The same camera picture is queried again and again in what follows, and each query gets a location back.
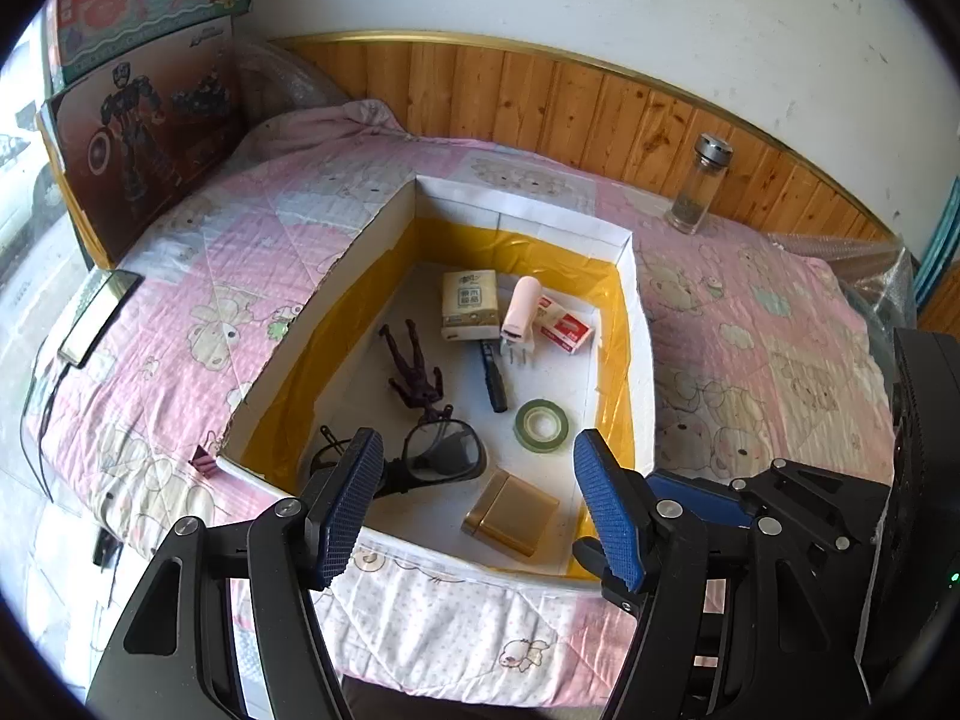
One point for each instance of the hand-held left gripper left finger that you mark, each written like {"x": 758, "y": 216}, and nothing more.
{"x": 345, "y": 510}

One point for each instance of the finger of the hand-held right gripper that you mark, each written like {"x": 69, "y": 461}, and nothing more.
{"x": 697, "y": 499}
{"x": 817, "y": 502}

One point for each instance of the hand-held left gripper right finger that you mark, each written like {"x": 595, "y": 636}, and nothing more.
{"x": 611, "y": 517}

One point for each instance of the gold cardboard box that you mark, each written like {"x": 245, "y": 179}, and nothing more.
{"x": 514, "y": 514}

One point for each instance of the black framed glasses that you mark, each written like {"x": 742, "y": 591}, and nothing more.
{"x": 442, "y": 454}

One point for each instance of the green tape roll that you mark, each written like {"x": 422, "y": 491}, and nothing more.
{"x": 520, "y": 424}

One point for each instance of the purple toy figure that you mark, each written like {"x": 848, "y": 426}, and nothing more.
{"x": 415, "y": 382}

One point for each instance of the white cardboard box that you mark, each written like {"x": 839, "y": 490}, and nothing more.
{"x": 360, "y": 345}

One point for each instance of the black pen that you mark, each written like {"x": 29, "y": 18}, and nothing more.
{"x": 493, "y": 386}

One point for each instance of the pink charger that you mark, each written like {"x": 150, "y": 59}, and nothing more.
{"x": 521, "y": 311}

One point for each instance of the beige tissue packet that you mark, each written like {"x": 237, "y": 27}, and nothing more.
{"x": 469, "y": 300}

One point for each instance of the pink binder clip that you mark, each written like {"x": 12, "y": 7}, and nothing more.
{"x": 204, "y": 459}

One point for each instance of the brown wooden door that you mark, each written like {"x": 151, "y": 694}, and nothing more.
{"x": 945, "y": 311}

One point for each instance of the red and white staple box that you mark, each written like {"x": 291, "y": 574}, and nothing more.
{"x": 566, "y": 330}

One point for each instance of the bubble wrap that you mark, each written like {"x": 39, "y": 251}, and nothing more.
{"x": 877, "y": 270}
{"x": 292, "y": 82}

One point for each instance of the black plug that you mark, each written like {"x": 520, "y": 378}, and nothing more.
{"x": 103, "y": 549}

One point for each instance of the pink printed blanket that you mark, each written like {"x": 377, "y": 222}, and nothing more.
{"x": 225, "y": 277}

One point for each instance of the glass bottle with metal lid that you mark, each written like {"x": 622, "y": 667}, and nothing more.
{"x": 694, "y": 195}

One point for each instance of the smartphone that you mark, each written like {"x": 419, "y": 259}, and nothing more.
{"x": 97, "y": 315}

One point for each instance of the wooden headboard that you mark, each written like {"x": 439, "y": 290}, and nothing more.
{"x": 562, "y": 105}

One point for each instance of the robot figure toy box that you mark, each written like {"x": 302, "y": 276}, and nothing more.
{"x": 135, "y": 142}

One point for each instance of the window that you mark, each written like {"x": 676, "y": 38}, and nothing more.
{"x": 22, "y": 187}

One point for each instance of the blue frame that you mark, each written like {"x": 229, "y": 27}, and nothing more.
{"x": 941, "y": 240}

